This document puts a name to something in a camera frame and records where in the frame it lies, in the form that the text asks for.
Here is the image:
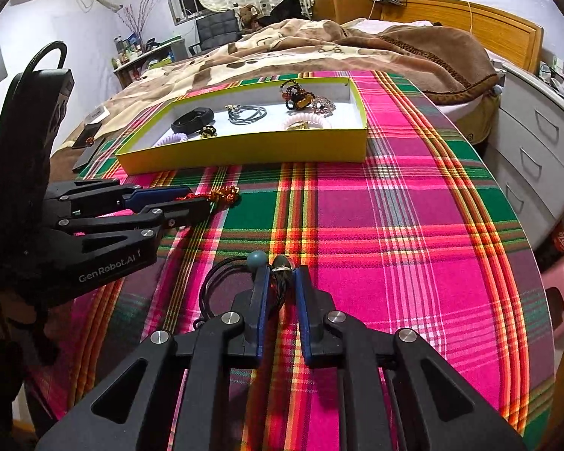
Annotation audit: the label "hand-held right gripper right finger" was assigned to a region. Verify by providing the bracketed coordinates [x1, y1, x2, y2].
[294, 265, 527, 451]

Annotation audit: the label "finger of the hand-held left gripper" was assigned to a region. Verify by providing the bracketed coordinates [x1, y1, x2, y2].
[59, 196, 212, 245]
[44, 179, 193, 212]

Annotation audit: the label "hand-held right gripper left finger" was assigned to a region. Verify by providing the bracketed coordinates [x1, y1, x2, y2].
[35, 267, 271, 451]

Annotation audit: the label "red beaded ornament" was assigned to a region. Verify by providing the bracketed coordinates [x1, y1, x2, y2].
[183, 187, 241, 207]

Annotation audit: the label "purple spiral hair tie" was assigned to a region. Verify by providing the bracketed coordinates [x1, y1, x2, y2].
[151, 132, 189, 147]

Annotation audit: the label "yellow-green cardboard box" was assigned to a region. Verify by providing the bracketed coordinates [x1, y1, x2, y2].
[115, 76, 370, 176]

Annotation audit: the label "white flower grey cord hair tie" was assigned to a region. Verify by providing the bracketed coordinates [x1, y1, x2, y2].
[224, 103, 268, 126]

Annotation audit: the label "white spiral bracelet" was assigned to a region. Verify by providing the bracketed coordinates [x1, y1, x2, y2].
[282, 115, 334, 131]

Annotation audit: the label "brown bead chain bracelet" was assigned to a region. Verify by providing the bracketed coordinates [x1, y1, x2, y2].
[310, 95, 341, 116]

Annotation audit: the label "black smartphone with red charm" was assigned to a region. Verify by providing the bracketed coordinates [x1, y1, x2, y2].
[70, 122, 104, 151]

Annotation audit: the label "white paper card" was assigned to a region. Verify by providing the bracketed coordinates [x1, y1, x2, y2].
[83, 106, 110, 125]

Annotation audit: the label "black fitness band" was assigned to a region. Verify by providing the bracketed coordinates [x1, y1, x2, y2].
[170, 108, 217, 135]

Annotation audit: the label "pink green plaid cloth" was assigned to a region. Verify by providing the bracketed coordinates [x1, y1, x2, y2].
[28, 70, 555, 451]

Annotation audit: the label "white shelf with bottles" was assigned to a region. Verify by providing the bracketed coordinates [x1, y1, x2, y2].
[112, 38, 189, 88]

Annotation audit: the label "grey black chair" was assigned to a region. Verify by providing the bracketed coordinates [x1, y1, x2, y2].
[188, 9, 243, 54]

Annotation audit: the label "dried flower branches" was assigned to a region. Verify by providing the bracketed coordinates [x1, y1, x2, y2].
[117, 0, 163, 41]

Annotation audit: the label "window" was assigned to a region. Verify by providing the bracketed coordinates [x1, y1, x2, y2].
[165, 0, 198, 22]

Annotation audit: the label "brown teddy bear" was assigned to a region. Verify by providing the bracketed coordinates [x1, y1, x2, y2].
[239, 4, 260, 29]

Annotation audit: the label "brown printed blanket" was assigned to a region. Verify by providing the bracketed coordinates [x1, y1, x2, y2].
[52, 18, 501, 160]

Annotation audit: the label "black bag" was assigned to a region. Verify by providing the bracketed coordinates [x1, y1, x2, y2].
[263, 0, 313, 24]

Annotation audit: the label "white bed sheet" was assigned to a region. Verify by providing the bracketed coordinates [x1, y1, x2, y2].
[343, 18, 433, 29]

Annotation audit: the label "white drawer dresser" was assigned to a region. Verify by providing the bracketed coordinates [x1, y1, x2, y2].
[486, 63, 564, 250]

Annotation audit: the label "wooden headboard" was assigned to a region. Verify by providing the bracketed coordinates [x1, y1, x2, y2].
[390, 0, 544, 73]

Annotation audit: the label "pile of small cartons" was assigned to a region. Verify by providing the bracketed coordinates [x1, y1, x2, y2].
[538, 54, 564, 106]

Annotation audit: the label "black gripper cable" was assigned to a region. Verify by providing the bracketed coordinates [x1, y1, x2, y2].
[23, 41, 69, 73]

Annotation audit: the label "amber bead hair tie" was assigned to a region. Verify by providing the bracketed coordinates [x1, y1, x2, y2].
[279, 81, 317, 110]

